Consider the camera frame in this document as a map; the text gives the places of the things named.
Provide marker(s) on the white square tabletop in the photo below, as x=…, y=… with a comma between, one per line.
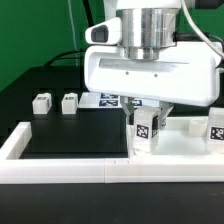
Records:
x=185, y=136

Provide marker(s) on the white U-shaped obstacle fence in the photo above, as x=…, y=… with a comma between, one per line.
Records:
x=154, y=168

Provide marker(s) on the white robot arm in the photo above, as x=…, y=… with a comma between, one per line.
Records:
x=152, y=49

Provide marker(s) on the white marker tag plate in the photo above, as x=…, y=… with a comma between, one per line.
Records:
x=100, y=100

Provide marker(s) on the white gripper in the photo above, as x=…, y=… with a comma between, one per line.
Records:
x=186, y=73

